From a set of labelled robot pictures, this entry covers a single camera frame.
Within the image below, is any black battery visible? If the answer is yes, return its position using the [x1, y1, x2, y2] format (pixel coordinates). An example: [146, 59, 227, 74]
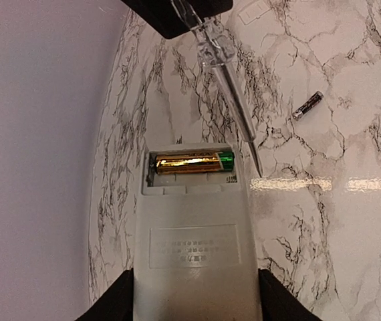
[292, 91, 324, 121]

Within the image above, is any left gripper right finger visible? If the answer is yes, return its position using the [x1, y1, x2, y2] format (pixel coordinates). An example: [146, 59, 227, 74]
[258, 269, 321, 321]

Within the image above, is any white remote control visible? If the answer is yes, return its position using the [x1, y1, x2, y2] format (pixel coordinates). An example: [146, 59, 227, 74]
[133, 143, 263, 320]

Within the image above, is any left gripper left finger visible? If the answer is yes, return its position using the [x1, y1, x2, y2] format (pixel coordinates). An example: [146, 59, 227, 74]
[76, 269, 134, 321]

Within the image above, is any white battery cover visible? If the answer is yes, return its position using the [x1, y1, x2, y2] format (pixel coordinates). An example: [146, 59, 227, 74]
[238, 0, 271, 25]

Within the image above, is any battery in remote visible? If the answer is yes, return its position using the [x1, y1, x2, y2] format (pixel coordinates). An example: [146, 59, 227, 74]
[151, 150, 235, 175]

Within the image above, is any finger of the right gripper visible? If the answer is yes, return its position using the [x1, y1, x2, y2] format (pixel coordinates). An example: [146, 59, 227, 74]
[122, 0, 189, 39]
[190, 0, 233, 18]

